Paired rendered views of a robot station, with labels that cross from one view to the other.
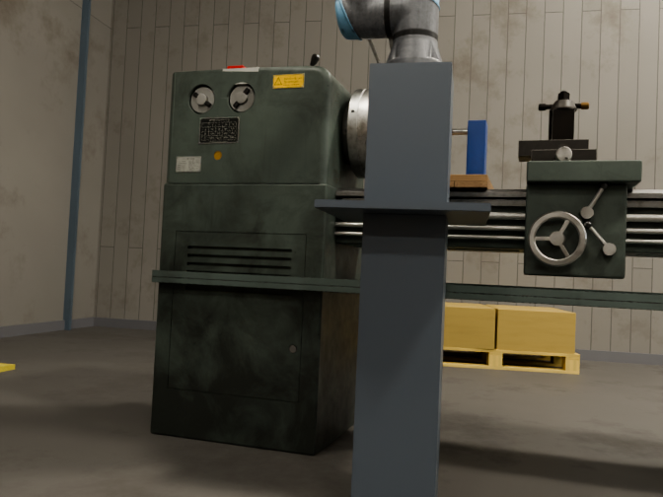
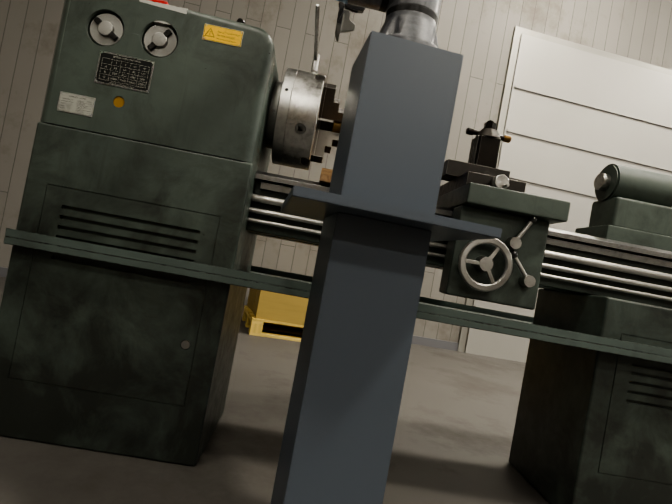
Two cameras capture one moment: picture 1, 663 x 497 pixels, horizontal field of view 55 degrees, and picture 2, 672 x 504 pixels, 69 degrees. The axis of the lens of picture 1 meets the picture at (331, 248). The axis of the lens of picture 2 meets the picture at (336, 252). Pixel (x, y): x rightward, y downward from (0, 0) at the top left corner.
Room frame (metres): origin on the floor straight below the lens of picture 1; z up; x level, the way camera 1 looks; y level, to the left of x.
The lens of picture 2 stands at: (0.65, 0.27, 0.63)
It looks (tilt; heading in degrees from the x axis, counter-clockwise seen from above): 1 degrees up; 339
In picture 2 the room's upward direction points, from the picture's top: 11 degrees clockwise
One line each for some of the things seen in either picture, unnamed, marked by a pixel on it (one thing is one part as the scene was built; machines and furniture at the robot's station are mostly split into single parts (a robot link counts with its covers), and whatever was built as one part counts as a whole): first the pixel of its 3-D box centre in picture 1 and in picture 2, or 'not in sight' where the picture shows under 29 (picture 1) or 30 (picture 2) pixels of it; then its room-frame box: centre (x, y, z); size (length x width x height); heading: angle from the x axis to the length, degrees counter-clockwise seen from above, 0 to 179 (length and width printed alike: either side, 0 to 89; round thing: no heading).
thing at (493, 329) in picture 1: (488, 333); (312, 312); (4.55, -1.14, 0.20); 1.13 x 0.85 x 0.39; 78
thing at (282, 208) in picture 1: (263, 310); (144, 289); (2.36, 0.24, 0.43); 0.60 x 0.48 x 0.86; 72
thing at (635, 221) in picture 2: not in sight; (635, 209); (1.89, -1.29, 1.01); 0.30 x 0.20 x 0.29; 72
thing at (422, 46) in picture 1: (414, 55); (407, 39); (1.63, -0.19, 1.15); 0.15 x 0.15 x 0.10
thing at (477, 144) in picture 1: (477, 155); not in sight; (2.15, -0.48, 1.00); 0.08 x 0.06 x 0.23; 162
